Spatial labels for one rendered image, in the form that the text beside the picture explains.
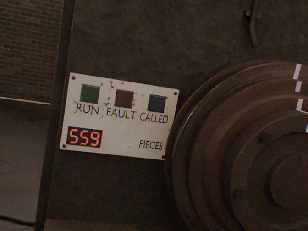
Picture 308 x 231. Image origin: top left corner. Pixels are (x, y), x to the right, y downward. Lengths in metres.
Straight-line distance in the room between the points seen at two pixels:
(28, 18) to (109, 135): 6.06
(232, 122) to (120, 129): 0.27
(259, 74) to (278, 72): 0.04
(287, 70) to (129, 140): 0.39
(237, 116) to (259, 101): 0.06
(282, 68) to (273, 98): 0.08
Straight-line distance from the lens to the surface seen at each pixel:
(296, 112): 0.76
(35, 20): 6.84
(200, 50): 0.89
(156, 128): 0.87
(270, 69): 0.80
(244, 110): 0.75
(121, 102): 0.84
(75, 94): 0.83
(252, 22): 0.92
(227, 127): 0.74
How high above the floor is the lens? 1.32
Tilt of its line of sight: 10 degrees down
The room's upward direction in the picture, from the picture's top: 10 degrees clockwise
